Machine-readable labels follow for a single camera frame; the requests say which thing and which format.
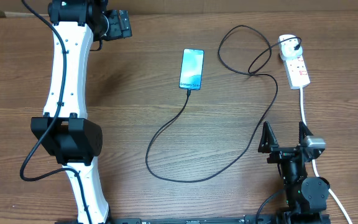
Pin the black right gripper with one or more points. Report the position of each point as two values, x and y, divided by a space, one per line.
268 145

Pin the Samsung Galaxy smartphone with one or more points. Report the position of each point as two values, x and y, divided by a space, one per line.
191 69

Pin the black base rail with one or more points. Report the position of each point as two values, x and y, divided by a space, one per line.
247 219

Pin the white USB wall charger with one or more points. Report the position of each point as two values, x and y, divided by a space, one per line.
290 47

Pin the white power strip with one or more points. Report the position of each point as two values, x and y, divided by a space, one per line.
297 73

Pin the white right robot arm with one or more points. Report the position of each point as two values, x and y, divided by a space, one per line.
306 196

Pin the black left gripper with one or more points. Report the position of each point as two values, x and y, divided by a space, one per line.
117 32

